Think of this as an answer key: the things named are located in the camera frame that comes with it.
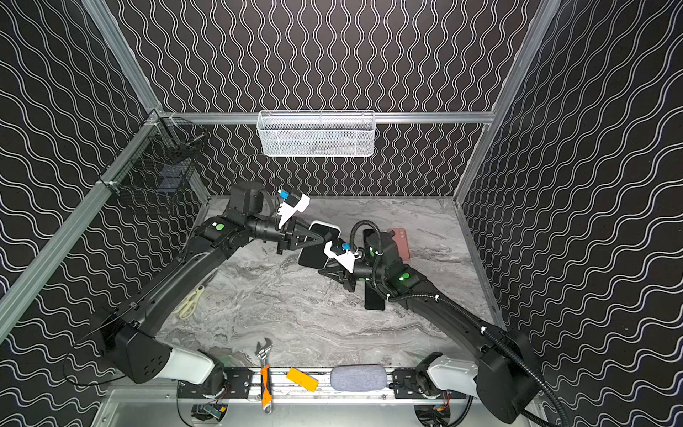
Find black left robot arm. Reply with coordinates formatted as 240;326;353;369
92;181;325;396

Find white mesh basket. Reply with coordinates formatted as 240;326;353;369
256;110;377;158

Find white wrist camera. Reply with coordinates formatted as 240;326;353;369
277;190;311;230
324;238;361;273

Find grey fabric pouch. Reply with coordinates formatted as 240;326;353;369
330;365;388;392

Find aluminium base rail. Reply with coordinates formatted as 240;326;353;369
175;365;471;401

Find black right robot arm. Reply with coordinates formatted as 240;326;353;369
320;220;569;426

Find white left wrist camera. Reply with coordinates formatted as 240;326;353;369
277;190;311;230

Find orange handled adjustable wrench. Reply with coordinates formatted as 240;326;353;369
255;337;273;415

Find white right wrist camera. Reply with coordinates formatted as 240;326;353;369
324;238;361;273

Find scissors with pale handles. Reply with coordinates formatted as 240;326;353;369
173;286;206;320

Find black wire basket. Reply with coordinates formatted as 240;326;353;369
110;117;208;217

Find pink phone case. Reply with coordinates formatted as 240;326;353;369
389;228;411;263

